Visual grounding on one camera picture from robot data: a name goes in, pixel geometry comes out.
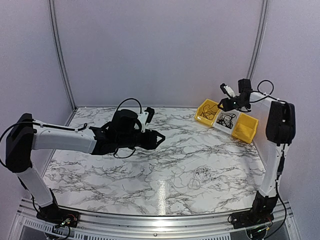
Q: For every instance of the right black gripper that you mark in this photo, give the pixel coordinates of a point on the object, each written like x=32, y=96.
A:
x=226, y=107

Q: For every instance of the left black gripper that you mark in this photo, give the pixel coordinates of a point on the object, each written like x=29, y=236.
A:
x=150, y=143

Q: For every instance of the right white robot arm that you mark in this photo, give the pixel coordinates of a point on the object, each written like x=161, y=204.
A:
x=280, y=130

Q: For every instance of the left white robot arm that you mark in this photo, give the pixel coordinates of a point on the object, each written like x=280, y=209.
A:
x=126, y=130

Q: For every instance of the white bin middle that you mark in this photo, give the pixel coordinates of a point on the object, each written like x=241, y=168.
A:
x=226, y=121

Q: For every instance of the yellow bin right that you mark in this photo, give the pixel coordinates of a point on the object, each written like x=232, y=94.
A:
x=245, y=128

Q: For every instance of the yellow bin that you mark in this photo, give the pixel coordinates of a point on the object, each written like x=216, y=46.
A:
x=245, y=128
x=206, y=113

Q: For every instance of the yellow bin left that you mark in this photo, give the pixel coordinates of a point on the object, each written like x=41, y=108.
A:
x=206, y=113

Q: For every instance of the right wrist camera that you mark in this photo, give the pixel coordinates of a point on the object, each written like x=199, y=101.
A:
x=227, y=90

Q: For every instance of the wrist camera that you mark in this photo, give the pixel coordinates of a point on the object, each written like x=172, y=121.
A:
x=144, y=118
x=227, y=90

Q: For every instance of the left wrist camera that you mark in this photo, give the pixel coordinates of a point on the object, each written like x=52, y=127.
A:
x=144, y=118

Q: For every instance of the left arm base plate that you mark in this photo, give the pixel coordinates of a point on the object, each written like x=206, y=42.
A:
x=62, y=220

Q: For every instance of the aluminium front rail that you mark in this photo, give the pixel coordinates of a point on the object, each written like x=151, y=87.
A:
x=107, y=226

